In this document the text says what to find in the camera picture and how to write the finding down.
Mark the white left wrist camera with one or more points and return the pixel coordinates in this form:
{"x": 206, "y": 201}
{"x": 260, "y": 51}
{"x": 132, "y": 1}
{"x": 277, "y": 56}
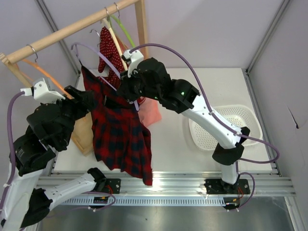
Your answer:
{"x": 41, "y": 91}

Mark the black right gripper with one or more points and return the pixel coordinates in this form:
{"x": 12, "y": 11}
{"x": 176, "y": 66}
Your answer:
{"x": 128, "y": 87}

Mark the white slotted cable duct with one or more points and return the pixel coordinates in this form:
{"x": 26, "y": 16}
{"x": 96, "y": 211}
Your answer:
{"x": 146, "y": 201}

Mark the aluminium frame post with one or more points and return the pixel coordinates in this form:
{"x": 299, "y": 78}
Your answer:
{"x": 285, "y": 4}

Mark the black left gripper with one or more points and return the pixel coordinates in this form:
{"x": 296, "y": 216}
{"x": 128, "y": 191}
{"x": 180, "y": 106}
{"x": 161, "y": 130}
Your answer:
{"x": 78, "y": 96}

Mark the wooden clothes rack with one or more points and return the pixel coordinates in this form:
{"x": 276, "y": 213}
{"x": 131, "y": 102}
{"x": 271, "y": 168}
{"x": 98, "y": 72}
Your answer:
{"x": 82, "y": 133}

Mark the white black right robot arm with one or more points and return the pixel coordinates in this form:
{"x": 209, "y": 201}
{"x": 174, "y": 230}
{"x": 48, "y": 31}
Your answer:
{"x": 187, "y": 100}

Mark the orange plastic hanger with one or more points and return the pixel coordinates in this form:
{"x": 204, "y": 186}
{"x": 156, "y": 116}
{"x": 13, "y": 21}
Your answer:
{"x": 46, "y": 74}

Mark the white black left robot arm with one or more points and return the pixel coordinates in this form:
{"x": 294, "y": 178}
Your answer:
{"x": 49, "y": 131}

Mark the purple plastic hanger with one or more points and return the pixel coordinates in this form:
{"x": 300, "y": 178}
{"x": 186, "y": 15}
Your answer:
{"x": 109, "y": 64}

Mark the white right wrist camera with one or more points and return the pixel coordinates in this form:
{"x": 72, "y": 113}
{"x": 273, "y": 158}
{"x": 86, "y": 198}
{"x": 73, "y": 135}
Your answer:
{"x": 132, "y": 59}

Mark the green plastic hanger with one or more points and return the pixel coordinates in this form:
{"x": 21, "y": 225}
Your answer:
{"x": 118, "y": 21}

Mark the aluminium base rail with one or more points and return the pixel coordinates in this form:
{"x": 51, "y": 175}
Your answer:
{"x": 184, "y": 184}

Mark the red plaid skirt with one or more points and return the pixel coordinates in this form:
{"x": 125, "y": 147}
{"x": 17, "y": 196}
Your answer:
{"x": 120, "y": 140}

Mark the cream plastic hanger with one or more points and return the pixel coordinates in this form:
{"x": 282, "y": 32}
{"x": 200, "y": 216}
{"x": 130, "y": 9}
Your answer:
{"x": 108, "y": 26}

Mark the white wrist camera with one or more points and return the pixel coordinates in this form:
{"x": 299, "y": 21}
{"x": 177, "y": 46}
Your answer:
{"x": 132, "y": 59}
{"x": 41, "y": 91}

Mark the red polka dot skirt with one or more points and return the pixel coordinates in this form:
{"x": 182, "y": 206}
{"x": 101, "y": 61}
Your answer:
{"x": 109, "y": 50}

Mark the pink skirt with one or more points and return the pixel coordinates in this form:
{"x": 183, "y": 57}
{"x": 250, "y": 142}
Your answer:
{"x": 148, "y": 112}

